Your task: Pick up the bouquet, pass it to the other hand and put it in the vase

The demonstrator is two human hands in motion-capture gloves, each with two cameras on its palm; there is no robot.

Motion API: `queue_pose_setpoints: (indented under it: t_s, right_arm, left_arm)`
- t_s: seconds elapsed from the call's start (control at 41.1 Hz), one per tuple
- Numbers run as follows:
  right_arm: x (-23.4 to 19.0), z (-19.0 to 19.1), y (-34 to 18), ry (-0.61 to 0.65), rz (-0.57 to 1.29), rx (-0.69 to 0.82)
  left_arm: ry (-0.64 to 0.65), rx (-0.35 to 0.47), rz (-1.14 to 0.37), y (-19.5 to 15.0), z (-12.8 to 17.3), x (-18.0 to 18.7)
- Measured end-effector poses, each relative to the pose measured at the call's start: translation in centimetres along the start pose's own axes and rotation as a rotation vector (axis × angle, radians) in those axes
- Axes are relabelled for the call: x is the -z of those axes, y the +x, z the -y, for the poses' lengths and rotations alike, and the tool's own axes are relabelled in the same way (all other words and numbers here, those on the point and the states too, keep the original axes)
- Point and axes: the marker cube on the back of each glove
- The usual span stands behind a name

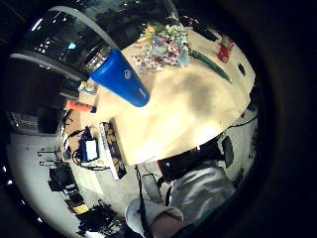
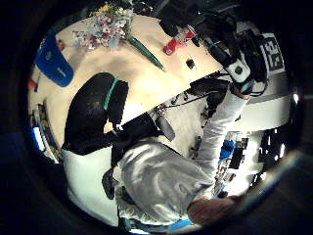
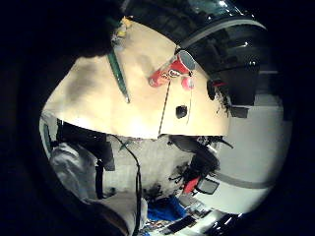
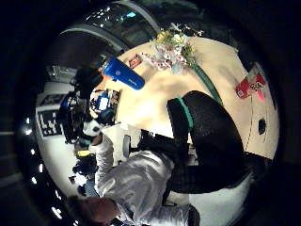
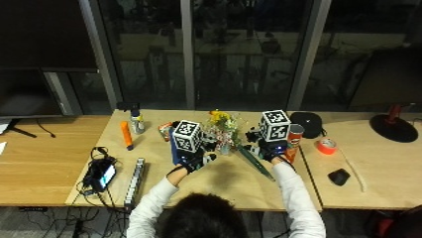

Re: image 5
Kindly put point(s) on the white marker cube glove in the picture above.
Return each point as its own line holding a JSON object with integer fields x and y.
{"x": 187, "y": 135}
{"x": 274, "y": 125}

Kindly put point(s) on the clear spray bottle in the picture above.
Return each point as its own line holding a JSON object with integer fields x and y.
{"x": 137, "y": 121}

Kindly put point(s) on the clear glass vase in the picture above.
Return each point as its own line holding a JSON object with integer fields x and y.
{"x": 225, "y": 148}

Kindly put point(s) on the orange snack packet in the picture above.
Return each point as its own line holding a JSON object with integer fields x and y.
{"x": 290, "y": 154}

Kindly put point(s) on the white marker cube left glove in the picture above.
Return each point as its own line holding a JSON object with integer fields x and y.
{"x": 187, "y": 135}

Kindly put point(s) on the yellow and white flower bouquet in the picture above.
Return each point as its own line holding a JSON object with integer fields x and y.
{"x": 223, "y": 129}

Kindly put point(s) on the red snack packet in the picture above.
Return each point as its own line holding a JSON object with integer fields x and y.
{"x": 165, "y": 129}

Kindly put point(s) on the red tape roll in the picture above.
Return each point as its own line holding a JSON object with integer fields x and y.
{"x": 326, "y": 146}

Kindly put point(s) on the pale wooden stick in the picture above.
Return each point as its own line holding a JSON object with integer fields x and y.
{"x": 354, "y": 172}

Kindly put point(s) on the person's right hand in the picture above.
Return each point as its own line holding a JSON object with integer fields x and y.
{"x": 273, "y": 151}

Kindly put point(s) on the red chips can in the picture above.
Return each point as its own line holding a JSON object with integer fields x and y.
{"x": 295, "y": 134}

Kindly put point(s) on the white paper sheet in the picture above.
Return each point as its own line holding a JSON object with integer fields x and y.
{"x": 1, "y": 147}

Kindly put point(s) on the grey power strip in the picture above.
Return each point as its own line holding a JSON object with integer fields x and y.
{"x": 134, "y": 183}

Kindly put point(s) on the white marker cube right glove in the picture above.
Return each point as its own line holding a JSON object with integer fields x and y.
{"x": 274, "y": 125}

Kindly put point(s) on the red and black bag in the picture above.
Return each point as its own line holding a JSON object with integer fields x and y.
{"x": 395, "y": 224}

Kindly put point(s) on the black monitor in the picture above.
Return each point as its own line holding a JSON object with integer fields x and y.
{"x": 26, "y": 92}

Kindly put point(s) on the black lamp base red pole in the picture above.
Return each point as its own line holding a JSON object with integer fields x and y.
{"x": 392, "y": 127}

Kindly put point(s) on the person's left hand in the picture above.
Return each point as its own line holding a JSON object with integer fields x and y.
{"x": 191, "y": 164}

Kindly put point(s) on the orange marker pen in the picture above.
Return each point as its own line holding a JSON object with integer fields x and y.
{"x": 126, "y": 135}

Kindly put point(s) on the black device with lit screen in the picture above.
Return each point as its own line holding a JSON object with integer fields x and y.
{"x": 100, "y": 174}

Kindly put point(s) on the black computer mouse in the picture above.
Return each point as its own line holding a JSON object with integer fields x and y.
{"x": 338, "y": 177}

